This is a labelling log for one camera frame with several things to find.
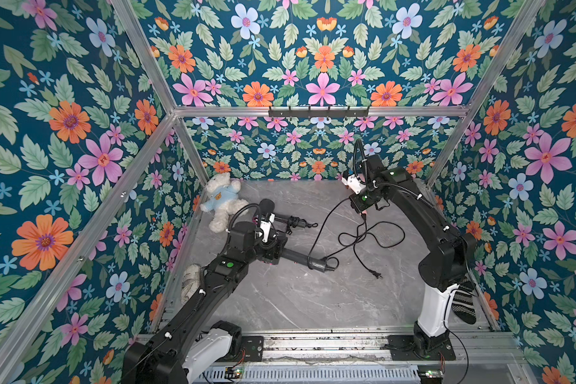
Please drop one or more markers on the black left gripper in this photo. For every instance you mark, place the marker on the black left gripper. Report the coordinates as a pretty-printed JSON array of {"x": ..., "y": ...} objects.
[{"x": 274, "y": 248}]

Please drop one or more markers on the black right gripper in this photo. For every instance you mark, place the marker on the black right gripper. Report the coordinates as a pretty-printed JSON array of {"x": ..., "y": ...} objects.
[{"x": 361, "y": 202}]

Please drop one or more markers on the dark grey hair dryer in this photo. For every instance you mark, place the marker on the dark grey hair dryer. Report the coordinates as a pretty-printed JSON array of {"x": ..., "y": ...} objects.
[
  {"x": 267, "y": 206},
  {"x": 307, "y": 261}
]

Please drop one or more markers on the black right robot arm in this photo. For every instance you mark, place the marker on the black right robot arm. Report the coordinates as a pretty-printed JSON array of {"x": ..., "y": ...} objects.
[{"x": 445, "y": 266}]

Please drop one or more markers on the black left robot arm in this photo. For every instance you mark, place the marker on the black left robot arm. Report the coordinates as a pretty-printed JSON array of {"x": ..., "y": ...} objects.
[{"x": 178, "y": 353}]

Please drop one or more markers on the white teddy bear blue shirt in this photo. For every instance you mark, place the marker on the white teddy bear blue shirt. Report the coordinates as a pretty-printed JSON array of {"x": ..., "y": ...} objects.
[{"x": 223, "y": 201}]

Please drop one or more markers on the striped black white sock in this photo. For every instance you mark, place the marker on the striped black white sock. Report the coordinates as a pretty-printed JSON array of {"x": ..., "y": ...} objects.
[{"x": 463, "y": 303}]

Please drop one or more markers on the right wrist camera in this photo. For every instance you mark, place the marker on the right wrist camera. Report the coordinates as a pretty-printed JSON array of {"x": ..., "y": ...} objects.
[{"x": 354, "y": 183}]

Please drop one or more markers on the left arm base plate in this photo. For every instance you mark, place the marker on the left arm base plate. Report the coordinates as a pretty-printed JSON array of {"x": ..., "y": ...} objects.
[{"x": 248, "y": 349}]

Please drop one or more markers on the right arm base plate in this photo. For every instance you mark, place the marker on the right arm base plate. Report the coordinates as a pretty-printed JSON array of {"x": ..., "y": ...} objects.
[{"x": 420, "y": 348}]

